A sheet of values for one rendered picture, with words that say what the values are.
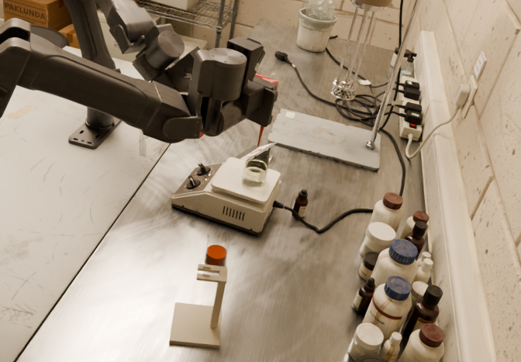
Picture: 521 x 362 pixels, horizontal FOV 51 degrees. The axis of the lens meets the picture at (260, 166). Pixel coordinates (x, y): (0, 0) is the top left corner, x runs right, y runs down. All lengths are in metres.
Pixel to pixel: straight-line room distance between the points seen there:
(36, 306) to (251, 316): 0.35
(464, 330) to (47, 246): 0.73
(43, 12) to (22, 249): 2.68
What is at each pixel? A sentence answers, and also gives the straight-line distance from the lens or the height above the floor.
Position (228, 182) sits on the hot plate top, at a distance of 1.11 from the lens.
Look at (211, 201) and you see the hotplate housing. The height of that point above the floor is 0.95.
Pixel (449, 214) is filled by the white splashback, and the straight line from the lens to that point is 1.19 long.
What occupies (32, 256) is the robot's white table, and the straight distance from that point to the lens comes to 1.07.
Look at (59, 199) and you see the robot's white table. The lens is 1.19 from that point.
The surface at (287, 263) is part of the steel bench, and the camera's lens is 1.09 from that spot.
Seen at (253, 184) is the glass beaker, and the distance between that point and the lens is 1.10.
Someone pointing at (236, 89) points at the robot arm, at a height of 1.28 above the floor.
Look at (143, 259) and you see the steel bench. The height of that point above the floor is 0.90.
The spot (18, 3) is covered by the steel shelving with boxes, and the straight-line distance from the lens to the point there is 3.74.
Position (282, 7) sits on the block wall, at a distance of 3.53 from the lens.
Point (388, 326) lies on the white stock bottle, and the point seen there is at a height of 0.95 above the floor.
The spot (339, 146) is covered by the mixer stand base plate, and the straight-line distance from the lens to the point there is 1.49.
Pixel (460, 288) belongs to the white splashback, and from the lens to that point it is 1.02.
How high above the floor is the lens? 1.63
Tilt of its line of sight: 33 degrees down
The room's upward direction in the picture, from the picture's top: 12 degrees clockwise
